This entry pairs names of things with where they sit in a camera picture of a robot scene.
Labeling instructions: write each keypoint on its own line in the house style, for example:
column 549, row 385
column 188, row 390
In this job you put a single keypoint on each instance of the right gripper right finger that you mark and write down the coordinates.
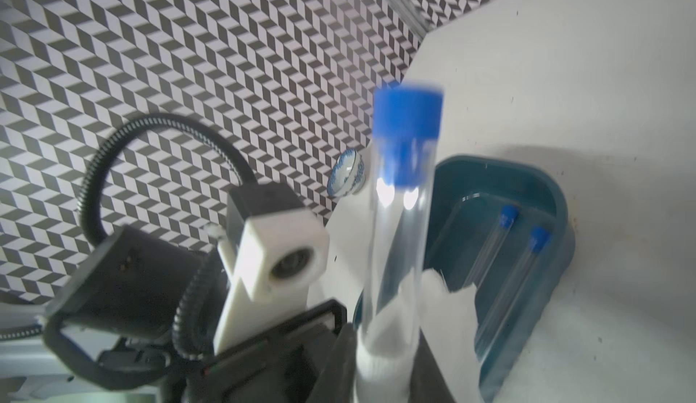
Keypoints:
column 430, row 386

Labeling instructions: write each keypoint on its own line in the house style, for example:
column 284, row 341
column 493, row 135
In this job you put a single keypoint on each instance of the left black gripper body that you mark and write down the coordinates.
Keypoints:
column 281, row 364

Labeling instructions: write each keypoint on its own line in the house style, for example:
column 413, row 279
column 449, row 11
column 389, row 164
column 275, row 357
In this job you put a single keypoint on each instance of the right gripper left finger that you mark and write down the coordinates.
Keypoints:
column 336, row 381

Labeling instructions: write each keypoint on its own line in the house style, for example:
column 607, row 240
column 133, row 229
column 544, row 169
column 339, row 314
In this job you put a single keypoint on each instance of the white gauze cloth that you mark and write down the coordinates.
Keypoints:
column 446, row 322

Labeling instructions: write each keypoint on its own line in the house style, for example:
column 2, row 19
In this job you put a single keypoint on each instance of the blue capped test tube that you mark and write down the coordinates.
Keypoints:
column 501, row 307
column 492, row 245
column 406, row 131

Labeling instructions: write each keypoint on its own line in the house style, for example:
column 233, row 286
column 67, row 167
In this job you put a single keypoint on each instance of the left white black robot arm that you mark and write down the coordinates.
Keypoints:
column 139, row 313

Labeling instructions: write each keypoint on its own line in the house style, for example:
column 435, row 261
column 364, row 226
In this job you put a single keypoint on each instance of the teal rectangular plastic tray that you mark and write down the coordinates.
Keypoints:
column 469, row 193

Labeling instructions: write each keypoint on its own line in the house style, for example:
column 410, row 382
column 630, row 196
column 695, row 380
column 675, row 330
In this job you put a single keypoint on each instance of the blue patterned small bowl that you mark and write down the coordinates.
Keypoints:
column 347, row 175

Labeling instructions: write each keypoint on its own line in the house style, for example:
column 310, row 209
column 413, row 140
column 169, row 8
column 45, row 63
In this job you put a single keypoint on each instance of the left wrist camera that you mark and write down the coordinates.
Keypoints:
column 275, row 247

